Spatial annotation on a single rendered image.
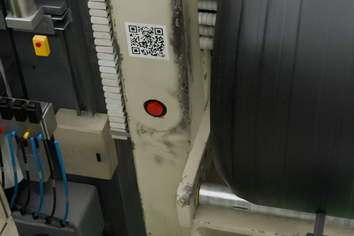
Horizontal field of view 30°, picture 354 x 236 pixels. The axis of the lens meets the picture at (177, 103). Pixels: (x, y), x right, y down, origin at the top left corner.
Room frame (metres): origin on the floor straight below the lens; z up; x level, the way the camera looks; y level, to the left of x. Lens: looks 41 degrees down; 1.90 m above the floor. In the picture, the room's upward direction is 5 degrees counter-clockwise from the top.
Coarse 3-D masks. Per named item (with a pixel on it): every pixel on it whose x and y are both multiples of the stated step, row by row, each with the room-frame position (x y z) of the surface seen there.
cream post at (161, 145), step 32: (128, 0) 0.96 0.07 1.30; (160, 0) 0.95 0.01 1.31; (192, 0) 1.02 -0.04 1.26; (192, 32) 1.00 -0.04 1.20; (128, 64) 0.97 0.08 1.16; (160, 64) 0.95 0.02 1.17; (192, 64) 0.99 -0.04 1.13; (128, 96) 0.97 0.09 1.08; (160, 96) 0.95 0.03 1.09; (192, 96) 0.98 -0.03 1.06; (160, 128) 0.95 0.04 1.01; (192, 128) 0.96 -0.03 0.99; (160, 160) 0.96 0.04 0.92; (160, 192) 0.96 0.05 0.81; (160, 224) 0.96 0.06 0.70
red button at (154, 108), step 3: (153, 102) 0.96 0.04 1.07; (150, 105) 0.95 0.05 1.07; (153, 105) 0.95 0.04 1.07; (156, 105) 0.95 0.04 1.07; (159, 105) 0.95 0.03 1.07; (147, 108) 0.96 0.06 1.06; (150, 108) 0.95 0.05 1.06; (153, 108) 0.95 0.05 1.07; (156, 108) 0.95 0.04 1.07; (159, 108) 0.95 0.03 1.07; (162, 108) 0.95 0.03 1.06; (150, 111) 0.95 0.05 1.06; (153, 111) 0.95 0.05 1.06; (156, 111) 0.95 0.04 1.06; (159, 111) 0.95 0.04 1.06; (153, 114) 0.95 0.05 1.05; (156, 114) 0.95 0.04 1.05; (159, 114) 0.95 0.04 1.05
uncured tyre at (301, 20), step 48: (240, 0) 0.78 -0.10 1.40; (288, 0) 0.76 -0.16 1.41; (336, 0) 0.74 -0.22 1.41; (240, 48) 0.74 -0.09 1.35; (288, 48) 0.72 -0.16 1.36; (336, 48) 0.70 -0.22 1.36; (240, 96) 0.71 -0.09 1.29; (288, 96) 0.69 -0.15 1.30; (336, 96) 0.67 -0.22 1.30; (240, 144) 0.69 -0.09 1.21; (288, 144) 0.67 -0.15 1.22; (336, 144) 0.65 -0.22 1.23; (240, 192) 0.72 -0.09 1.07; (288, 192) 0.67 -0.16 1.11; (336, 192) 0.65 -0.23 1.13
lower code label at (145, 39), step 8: (128, 24) 0.96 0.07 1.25; (136, 24) 0.96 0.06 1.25; (144, 24) 0.95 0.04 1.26; (152, 24) 0.95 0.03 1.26; (128, 32) 0.96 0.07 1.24; (136, 32) 0.96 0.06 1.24; (144, 32) 0.96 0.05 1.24; (152, 32) 0.95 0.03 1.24; (160, 32) 0.95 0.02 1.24; (128, 40) 0.97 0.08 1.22; (136, 40) 0.96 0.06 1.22; (144, 40) 0.96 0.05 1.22; (152, 40) 0.95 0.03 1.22; (160, 40) 0.95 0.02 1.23; (136, 48) 0.96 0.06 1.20; (144, 48) 0.96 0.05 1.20; (152, 48) 0.95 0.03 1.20; (160, 48) 0.95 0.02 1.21; (136, 56) 0.96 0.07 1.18; (144, 56) 0.96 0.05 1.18; (152, 56) 0.95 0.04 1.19; (160, 56) 0.95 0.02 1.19; (168, 56) 0.94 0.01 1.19
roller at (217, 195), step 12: (204, 192) 0.86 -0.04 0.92; (216, 192) 0.85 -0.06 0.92; (228, 192) 0.85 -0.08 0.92; (204, 204) 0.85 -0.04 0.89; (216, 204) 0.84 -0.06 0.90; (228, 204) 0.83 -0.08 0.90; (240, 204) 0.83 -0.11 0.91; (252, 204) 0.82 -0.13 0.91; (288, 216) 0.80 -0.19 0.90; (300, 216) 0.79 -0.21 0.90; (312, 216) 0.78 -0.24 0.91
